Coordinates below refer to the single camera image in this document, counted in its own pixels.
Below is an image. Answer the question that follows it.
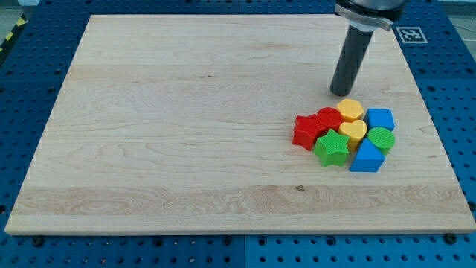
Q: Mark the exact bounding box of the robot arm flange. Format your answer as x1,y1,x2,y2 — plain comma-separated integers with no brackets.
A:
334,0,407,32

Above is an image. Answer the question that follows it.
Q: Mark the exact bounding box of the red star block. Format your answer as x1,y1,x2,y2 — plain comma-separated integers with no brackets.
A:
292,114,327,151

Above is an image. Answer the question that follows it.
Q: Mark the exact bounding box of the wooden board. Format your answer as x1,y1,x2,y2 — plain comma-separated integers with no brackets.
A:
5,15,475,235

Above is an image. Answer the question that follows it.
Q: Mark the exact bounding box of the red cylinder block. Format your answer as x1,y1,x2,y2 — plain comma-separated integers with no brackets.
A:
316,107,343,132

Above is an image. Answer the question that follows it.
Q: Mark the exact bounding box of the green star block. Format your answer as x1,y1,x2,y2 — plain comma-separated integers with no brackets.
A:
314,129,350,167

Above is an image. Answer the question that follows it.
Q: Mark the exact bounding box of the yellow hexagon block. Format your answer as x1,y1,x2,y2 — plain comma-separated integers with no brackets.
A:
336,98,364,122

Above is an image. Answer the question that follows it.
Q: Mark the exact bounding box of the yellow heart block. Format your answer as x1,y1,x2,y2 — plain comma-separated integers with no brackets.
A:
338,120,367,152

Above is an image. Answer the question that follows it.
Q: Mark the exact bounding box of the blue triangle block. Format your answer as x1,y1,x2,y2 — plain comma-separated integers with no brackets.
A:
349,138,385,173

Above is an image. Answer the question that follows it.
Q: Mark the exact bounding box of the blue cube block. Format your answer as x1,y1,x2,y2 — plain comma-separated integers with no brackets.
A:
364,108,395,131

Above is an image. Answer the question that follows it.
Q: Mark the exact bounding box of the green cylinder block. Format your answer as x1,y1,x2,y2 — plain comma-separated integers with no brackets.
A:
367,127,396,156

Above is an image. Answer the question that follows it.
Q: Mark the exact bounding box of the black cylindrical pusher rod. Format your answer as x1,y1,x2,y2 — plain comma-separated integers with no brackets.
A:
329,25,373,97

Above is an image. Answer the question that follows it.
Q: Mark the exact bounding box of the white fiducial marker tag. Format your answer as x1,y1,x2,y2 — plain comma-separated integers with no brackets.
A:
396,26,428,44

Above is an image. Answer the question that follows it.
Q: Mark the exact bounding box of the yellow black hazard tape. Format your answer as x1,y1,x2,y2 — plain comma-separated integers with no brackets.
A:
1,13,28,57

